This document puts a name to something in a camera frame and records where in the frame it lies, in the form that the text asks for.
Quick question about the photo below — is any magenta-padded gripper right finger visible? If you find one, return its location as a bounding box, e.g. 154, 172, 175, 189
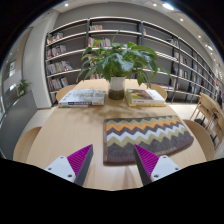
133, 144, 183, 187

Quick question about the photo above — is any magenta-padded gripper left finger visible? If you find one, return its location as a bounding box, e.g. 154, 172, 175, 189
44, 144, 94, 187

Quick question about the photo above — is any zigzag striped grey-backed towel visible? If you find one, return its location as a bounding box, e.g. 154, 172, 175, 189
102, 114, 195, 166

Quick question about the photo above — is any yellow book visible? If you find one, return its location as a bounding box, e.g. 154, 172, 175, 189
126, 99, 167, 108

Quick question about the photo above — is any white picture-cover book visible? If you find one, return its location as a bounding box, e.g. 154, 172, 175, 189
125, 88, 166, 105

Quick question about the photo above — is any white book stack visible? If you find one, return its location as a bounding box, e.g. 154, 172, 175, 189
58, 88, 107, 108

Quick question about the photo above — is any small green plant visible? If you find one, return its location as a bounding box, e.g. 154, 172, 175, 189
16, 78, 33, 98

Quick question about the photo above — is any green potted plant white pot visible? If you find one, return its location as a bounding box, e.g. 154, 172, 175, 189
76, 31, 173, 101

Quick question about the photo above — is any grey bookshelf unit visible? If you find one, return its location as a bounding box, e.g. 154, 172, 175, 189
44, 15, 221, 104

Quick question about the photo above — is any ceiling lights group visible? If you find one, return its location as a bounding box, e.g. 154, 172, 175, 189
62, 1, 215, 52

